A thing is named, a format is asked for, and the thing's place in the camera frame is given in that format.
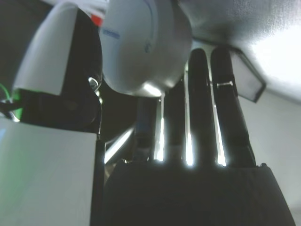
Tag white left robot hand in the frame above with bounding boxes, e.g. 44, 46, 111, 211
0, 3, 297, 226

